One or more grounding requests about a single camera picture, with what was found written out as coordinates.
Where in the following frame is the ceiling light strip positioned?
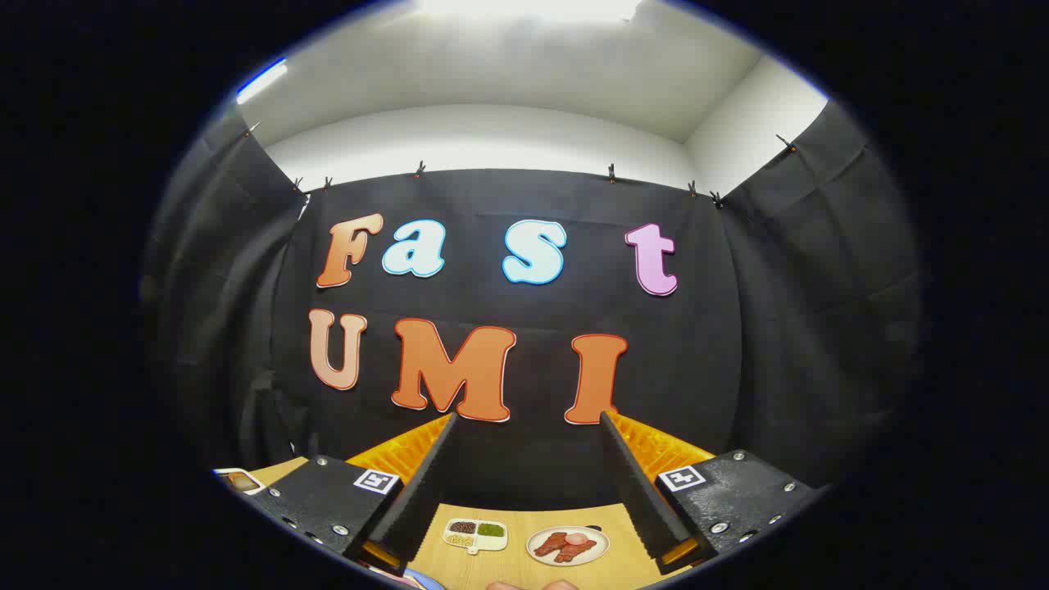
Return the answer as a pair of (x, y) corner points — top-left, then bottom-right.
(236, 57), (289, 105)

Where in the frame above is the bright ceiling light panel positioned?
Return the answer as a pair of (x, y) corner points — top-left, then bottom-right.
(414, 0), (644, 24)

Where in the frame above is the white oval plate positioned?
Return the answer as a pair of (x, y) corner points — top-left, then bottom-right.
(525, 525), (611, 567)

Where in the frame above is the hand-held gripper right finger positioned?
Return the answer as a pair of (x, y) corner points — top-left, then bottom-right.
(598, 411), (820, 576)

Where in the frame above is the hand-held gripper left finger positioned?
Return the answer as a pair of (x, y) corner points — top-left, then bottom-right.
(244, 412), (460, 576)

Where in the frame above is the row of black cloth clips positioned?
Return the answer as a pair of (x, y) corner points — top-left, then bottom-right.
(242, 123), (797, 210)

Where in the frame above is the white divided tray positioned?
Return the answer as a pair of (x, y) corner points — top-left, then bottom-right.
(443, 518), (509, 556)

